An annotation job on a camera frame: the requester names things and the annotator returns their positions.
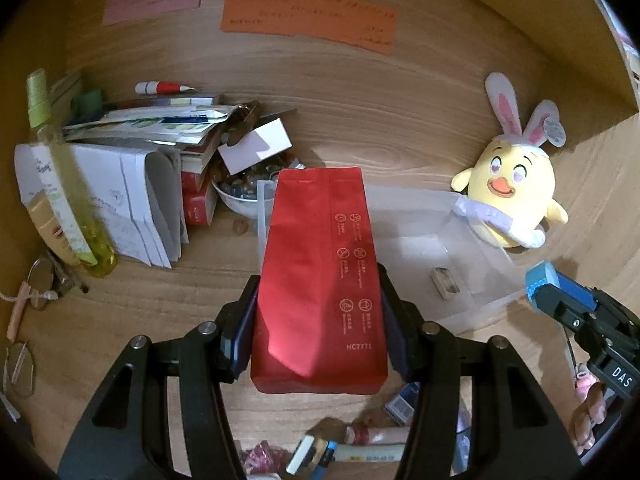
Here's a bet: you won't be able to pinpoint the small white carton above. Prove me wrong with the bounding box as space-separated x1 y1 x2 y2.
217 102 296 173

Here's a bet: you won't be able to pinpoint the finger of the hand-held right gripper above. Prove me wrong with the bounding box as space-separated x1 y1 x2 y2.
532 285 603 333
524 260 600 312

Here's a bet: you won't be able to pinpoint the small beige brown block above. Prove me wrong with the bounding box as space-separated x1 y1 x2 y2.
431 267 460 301

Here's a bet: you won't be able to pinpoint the orange paper note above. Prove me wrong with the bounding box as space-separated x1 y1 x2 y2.
219 0 398 57

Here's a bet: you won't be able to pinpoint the red white marker pen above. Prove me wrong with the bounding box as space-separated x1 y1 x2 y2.
135 80 195 96

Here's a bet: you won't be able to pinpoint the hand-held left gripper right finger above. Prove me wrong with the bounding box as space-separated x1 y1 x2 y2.
377 262 583 480

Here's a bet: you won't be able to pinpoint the purple tube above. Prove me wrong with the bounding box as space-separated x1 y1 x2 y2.
452 400 473 476

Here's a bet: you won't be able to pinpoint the pink mesh hair tie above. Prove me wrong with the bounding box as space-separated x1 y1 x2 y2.
239 441 291 476

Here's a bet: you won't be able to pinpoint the clear plastic storage box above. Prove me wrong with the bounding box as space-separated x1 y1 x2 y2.
256 179 525 335

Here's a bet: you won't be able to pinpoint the folded white paper sheets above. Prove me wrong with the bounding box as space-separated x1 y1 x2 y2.
67 142 189 268

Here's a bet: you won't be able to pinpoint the red foil pouch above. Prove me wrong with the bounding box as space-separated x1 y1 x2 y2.
250 167 390 395

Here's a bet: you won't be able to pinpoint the white bowl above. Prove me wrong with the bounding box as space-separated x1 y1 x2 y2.
210 175 266 218

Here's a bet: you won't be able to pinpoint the dark green packet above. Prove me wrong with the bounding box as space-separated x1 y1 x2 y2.
70 89 104 121

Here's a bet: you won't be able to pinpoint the yellow chick plush toy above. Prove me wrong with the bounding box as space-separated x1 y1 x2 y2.
451 72 570 250

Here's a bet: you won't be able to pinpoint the thin wire loop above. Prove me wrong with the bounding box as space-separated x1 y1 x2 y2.
4 342 37 401

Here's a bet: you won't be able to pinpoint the metal nail clipper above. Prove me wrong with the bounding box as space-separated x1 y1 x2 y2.
50 260 91 296

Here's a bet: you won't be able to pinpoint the small blue white packet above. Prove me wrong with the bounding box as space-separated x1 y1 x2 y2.
286 435 336 480

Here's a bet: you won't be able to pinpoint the stack of booklets and leaflets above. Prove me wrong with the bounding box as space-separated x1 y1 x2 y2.
62 94 241 172

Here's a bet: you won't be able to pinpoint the beige cosmetic tube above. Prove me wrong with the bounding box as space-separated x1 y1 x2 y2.
27 192 83 267

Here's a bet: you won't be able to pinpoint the white pale green tube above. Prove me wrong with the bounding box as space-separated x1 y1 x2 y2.
332 444 406 463

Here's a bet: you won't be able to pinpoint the person's right hand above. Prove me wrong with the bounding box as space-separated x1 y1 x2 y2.
572 390 608 456

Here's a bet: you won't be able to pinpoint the white tube green print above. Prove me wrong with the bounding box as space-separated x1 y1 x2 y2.
14 142 98 266

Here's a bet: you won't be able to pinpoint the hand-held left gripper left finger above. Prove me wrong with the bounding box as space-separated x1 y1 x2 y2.
57 275 261 480

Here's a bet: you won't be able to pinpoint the beige wooden handle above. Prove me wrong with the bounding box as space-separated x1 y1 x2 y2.
7 282 32 342

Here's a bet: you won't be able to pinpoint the yellow green spray bottle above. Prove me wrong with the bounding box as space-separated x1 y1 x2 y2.
26 69 117 278

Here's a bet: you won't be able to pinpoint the white cord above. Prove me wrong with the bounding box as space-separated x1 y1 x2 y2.
0 287 57 307

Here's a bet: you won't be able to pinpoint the red white carton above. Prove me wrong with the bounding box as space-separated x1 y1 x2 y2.
182 187 219 227
181 169 215 195

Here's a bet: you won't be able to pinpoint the metal key ring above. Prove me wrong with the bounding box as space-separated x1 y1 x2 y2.
27 257 57 311

